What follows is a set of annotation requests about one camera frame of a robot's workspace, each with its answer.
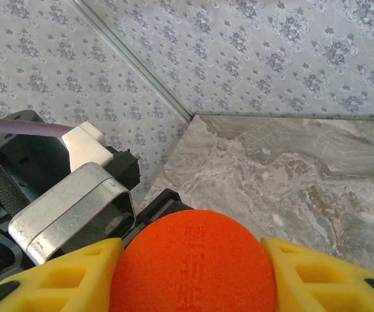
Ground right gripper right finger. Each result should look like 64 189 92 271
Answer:
260 237 374 312

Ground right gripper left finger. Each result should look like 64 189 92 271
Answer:
0 237 125 312

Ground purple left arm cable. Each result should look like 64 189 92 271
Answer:
0 117 70 140

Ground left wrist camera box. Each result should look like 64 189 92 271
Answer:
8 122 136 266

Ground aluminium corner post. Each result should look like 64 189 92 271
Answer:
69 0 196 120

